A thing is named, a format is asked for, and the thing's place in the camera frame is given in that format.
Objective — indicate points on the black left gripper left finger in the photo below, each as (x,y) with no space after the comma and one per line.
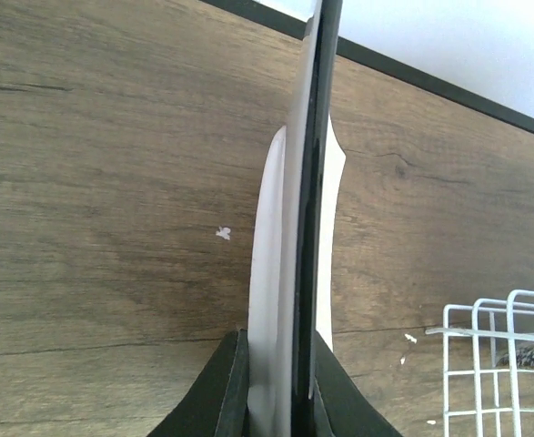
(216,403)

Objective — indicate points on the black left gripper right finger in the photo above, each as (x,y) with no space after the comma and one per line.
(340,408)

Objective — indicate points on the cream square plate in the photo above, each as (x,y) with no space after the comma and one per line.
(289,307)

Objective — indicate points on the white wire dish rack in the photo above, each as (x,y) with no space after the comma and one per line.
(484,392)

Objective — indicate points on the black table edge frame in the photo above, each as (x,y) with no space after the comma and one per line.
(291,26)

